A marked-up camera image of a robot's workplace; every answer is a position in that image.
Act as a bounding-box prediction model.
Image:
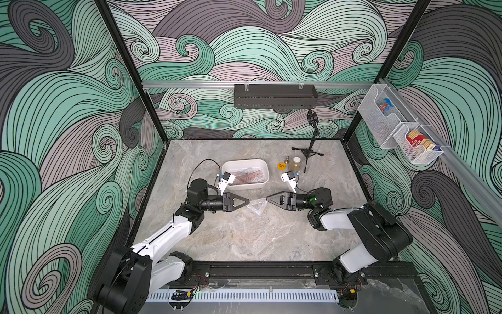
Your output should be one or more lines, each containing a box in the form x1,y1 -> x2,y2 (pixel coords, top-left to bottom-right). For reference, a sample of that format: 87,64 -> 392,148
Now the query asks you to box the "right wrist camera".
281,171 -> 298,193

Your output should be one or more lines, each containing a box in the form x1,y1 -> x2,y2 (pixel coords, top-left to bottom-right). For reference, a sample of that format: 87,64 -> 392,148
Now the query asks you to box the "black corner frame post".
95,0 -> 169,146
343,0 -> 432,141

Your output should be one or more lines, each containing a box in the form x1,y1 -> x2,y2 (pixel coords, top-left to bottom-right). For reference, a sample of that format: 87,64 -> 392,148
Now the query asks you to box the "white slotted cable duct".
146,288 -> 340,304

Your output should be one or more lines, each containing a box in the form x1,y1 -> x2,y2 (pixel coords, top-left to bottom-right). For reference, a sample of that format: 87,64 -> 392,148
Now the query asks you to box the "black wall shelf tray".
233,85 -> 318,113

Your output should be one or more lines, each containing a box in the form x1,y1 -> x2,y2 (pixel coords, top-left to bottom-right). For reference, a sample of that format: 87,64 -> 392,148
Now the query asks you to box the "aluminium rail right wall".
378,78 -> 501,227

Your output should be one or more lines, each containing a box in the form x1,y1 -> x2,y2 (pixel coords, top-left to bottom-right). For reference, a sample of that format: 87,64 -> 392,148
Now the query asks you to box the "black tripod stand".
292,109 -> 324,173

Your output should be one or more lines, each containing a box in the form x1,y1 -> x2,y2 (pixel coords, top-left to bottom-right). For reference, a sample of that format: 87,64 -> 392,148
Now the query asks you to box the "white plastic storage box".
222,159 -> 270,191

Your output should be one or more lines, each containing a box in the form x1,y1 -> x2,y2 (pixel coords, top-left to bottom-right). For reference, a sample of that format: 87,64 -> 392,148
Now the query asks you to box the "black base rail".
142,260 -> 418,291

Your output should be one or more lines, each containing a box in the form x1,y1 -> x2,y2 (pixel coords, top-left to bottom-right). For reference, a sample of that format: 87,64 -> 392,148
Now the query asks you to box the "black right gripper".
269,190 -> 318,211

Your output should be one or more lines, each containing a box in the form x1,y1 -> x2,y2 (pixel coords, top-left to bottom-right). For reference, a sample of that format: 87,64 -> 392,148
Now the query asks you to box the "aluminium rail back wall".
142,81 -> 373,90

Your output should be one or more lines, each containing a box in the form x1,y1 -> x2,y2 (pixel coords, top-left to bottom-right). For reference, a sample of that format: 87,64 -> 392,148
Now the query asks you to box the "clear jar with liquid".
289,156 -> 302,173

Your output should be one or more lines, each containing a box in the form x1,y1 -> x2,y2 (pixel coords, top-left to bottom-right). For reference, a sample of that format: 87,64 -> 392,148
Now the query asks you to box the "black corner frame post left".
95,0 -> 169,146

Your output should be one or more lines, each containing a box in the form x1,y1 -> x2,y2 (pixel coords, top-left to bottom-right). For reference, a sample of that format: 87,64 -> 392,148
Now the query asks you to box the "black corner frame post right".
343,0 -> 432,141

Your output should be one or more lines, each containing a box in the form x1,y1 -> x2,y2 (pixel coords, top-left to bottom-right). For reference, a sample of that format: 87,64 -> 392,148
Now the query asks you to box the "aluminium rail wall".
142,81 -> 373,90
378,78 -> 501,227

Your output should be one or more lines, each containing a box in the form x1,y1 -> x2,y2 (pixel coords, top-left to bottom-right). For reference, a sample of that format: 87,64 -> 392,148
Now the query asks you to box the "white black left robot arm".
93,179 -> 250,313

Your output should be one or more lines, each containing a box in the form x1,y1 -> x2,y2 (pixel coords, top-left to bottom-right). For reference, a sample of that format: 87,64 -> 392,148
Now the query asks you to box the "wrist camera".
281,171 -> 298,193
217,171 -> 235,196

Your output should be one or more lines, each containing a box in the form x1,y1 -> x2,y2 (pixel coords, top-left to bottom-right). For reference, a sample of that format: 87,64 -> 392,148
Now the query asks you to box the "clear wall bin lower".
393,122 -> 444,166

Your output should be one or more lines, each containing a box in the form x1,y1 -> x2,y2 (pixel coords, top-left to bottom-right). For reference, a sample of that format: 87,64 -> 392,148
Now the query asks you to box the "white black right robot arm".
265,188 -> 413,285

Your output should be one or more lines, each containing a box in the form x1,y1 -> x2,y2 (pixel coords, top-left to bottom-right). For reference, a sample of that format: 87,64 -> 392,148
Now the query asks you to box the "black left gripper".
197,194 -> 247,214

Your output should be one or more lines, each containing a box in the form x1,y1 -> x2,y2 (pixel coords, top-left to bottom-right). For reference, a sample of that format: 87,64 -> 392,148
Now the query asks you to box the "clear wall bin upper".
358,84 -> 407,149

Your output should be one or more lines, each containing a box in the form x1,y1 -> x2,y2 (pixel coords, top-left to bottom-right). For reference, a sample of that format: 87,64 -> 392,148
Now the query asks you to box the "clear wall bin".
358,84 -> 407,149
393,122 -> 444,166

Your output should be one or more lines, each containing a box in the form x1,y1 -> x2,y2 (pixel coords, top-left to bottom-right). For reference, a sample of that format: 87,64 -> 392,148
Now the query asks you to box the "pink straight ruler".
235,170 -> 267,184

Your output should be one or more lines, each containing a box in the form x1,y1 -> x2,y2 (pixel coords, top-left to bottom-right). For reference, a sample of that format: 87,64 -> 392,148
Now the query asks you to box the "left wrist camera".
217,171 -> 235,196

